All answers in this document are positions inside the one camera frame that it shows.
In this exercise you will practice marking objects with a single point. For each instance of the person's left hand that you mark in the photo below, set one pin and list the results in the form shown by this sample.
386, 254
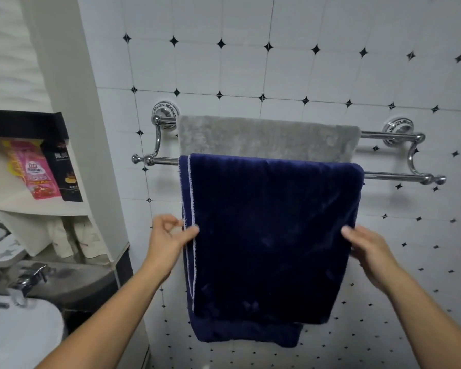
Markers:
165, 244

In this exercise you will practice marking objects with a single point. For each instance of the person's right hand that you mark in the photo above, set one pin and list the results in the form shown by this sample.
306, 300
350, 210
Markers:
370, 253

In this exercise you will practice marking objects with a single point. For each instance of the person's right thumb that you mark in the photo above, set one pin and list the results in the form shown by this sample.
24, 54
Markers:
351, 235

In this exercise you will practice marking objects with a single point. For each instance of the person's left thumb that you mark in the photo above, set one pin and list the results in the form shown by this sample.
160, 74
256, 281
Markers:
187, 235

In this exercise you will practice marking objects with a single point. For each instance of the navy blue towel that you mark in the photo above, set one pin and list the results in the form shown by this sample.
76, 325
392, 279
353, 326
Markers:
269, 242

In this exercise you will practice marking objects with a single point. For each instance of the person's right forearm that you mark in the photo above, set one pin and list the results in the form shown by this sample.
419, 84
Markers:
430, 322

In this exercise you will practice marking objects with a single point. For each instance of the person's left forearm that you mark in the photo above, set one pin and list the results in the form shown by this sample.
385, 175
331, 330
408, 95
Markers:
103, 322

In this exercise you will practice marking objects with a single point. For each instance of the chrome double towel rack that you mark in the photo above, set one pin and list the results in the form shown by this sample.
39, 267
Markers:
157, 138

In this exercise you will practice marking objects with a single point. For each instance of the grey towel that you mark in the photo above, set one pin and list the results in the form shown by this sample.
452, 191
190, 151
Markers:
269, 137

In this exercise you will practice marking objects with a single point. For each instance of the black packet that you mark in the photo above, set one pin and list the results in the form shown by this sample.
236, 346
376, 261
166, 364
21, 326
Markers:
67, 170

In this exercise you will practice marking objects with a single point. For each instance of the pink packet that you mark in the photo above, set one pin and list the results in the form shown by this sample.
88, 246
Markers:
38, 170

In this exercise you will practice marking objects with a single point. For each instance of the chrome faucet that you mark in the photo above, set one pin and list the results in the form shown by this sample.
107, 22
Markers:
29, 278

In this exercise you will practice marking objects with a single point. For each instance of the white soap dish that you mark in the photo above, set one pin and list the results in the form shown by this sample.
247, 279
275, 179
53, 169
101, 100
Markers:
2, 251

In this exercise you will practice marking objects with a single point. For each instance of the white sink basin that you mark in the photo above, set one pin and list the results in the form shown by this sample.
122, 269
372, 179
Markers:
21, 330

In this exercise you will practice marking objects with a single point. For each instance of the yellow packet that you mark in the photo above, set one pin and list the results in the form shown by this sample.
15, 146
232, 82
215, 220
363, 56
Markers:
10, 157

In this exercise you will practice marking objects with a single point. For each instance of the white wall shelf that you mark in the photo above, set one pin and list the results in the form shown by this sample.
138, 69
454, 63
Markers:
34, 122

